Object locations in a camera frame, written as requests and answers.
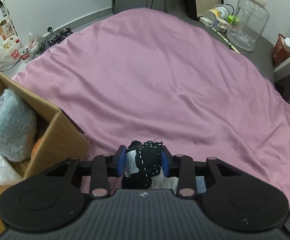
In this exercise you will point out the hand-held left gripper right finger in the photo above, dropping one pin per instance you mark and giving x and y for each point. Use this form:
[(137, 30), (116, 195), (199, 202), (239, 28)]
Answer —
[(165, 162)]

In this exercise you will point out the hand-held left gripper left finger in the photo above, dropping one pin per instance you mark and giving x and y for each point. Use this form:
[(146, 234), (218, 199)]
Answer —
[(121, 161)]

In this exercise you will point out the black white stitched cloth toy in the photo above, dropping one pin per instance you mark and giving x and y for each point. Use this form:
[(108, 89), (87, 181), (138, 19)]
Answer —
[(147, 160)]

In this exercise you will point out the brown cardboard box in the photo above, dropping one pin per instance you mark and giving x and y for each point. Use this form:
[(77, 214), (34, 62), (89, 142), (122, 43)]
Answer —
[(60, 140)]

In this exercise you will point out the grey-blue plush toy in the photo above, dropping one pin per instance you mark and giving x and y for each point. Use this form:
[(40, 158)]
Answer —
[(9, 125)]

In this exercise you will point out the pink bed sheet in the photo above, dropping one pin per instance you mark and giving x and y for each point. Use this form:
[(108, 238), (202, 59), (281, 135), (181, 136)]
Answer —
[(160, 80)]

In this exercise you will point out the wooden pencil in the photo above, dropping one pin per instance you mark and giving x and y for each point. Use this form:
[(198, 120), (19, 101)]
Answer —
[(226, 40)]

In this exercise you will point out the grey sneakers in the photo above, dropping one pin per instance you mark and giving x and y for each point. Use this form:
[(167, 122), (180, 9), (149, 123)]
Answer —
[(60, 36)]

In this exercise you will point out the grey bench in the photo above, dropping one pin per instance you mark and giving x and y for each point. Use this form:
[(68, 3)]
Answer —
[(260, 55)]

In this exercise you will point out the clear trash bag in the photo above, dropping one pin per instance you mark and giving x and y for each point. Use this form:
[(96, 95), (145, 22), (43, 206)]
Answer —
[(36, 43)]

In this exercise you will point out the small red-labelled bottle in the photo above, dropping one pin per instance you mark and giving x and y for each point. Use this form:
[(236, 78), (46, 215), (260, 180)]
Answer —
[(23, 53)]

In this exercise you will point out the white charger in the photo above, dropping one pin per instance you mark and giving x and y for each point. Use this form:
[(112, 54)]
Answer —
[(206, 21)]

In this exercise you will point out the small printed box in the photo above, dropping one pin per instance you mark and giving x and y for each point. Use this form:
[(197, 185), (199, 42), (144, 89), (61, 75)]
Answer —
[(223, 25)]

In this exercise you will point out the white red-printed plastic bag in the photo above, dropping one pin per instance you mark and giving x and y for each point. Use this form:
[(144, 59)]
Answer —
[(6, 55)]

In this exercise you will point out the white yellow-labelled can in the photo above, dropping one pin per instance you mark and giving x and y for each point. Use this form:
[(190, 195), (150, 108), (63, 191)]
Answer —
[(217, 12)]

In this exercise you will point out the clear large water jug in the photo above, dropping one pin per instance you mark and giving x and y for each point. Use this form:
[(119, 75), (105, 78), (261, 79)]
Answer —
[(249, 22)]

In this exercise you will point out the printed orange cardboard box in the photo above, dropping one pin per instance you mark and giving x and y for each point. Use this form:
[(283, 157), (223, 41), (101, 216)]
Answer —
[(8, 30)]

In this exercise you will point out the black spray bottle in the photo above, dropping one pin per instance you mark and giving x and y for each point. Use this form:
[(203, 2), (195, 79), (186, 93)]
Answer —
[(2, 7)]

